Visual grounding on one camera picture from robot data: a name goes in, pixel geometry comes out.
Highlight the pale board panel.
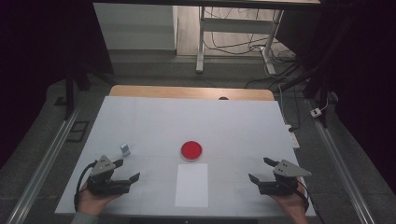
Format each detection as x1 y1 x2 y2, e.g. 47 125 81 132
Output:
92 3 178 50

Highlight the white desk frame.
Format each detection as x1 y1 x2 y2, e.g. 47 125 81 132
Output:
195 6 286 76

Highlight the black floor frame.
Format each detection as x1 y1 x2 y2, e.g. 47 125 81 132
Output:
65 120 90 144

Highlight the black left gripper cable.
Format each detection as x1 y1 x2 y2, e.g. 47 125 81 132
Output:
73 160 98 213

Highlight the white paper sheet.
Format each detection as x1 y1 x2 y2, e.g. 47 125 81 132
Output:
174 162 209 208

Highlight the dark curtain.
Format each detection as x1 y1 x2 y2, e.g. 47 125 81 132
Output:
274 0 396 194
0 0 115 169

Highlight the round red ink pad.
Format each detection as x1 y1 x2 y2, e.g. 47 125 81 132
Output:
180 140 204 162

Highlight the bundle of black floor cables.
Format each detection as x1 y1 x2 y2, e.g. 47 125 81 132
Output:
204 6 302 91

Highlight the white power strip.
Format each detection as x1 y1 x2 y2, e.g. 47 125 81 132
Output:
285 124 301 149

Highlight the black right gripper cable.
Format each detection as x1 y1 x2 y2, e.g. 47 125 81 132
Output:
298 183 316 214

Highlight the black metal stand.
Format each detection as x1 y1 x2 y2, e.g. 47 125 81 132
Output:
64 62 92 120

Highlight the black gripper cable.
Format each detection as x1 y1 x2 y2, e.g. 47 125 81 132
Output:
298 183 316 214
73 160 98 213

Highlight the person's left hand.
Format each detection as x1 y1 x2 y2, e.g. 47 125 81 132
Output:
76 185 120 217

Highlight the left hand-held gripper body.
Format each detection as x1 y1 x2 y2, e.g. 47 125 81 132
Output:
86 154 132 197

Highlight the person's right hand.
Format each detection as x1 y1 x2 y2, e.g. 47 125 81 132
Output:
269 186 309 217

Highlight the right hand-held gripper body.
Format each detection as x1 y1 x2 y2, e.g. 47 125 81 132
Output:
258 159 312 197

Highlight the aluminium floor rail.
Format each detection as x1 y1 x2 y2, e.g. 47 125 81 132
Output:
306 99 377 224
6 102 85 224

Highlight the black tripod stand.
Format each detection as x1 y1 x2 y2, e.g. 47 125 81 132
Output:
279 15 359 127

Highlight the blue and white stamp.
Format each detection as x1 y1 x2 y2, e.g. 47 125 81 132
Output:
120 143 132 158

